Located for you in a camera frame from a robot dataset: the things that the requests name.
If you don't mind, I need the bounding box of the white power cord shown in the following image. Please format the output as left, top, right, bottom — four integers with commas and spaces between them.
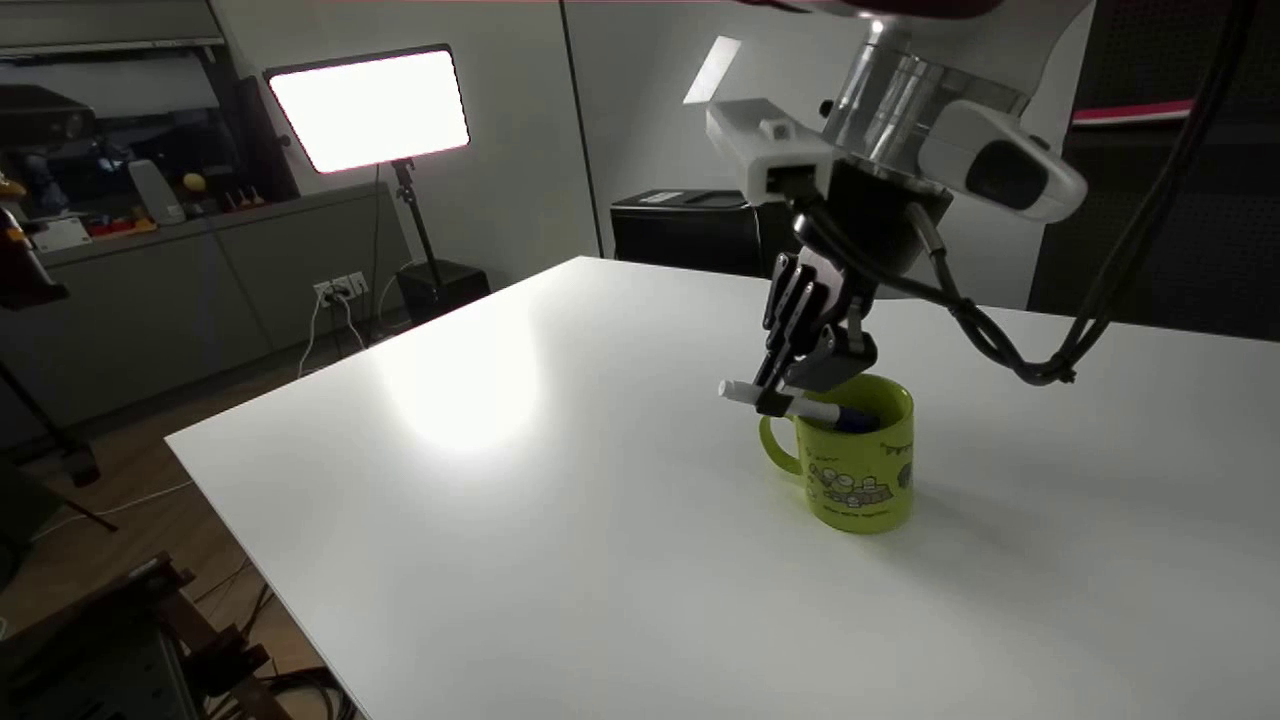
291, 286, 368, 377

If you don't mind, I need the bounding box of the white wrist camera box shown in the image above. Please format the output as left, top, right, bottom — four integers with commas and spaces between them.
699, 96, 842, 208

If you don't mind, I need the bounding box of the dark shelf unit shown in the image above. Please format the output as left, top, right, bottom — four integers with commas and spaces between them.
1030, 0, 1280, 343

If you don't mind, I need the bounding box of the black low cabinet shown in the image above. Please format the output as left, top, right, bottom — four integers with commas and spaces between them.
608, 185, 809, 281

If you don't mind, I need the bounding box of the white power strip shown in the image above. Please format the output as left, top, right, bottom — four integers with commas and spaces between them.
313, 266, 376, 305

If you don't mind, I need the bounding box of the bright LED light panel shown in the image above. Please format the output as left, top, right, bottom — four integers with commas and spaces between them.
261, 40, 477, 178

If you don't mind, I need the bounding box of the black light stand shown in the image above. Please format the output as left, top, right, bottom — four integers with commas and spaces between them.
387, 157, 454, 291

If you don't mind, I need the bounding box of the white bottle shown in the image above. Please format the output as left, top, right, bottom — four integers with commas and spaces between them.
123, 157, 188, 226

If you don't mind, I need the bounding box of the grey overhead shelf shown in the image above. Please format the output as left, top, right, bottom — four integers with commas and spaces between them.
0, 0, 232, 64

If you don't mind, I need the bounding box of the black stand base weight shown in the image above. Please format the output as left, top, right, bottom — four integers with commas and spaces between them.
395, 255, 496, 322

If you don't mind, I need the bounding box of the green mug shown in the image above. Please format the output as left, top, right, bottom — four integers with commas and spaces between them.
755, 373, 921, 541

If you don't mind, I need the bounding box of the grey counter cabinet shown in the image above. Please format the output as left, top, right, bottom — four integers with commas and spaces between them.
0, 178, 408, 449

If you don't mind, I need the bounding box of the black tripod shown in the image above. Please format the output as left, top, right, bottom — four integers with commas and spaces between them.
0, 194, 123, 537

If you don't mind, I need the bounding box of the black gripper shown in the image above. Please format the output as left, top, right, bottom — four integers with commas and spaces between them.
750, 157, 960, 414

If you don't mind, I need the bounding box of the pink book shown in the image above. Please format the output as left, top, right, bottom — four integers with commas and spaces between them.
1067, 96, 1203, 133

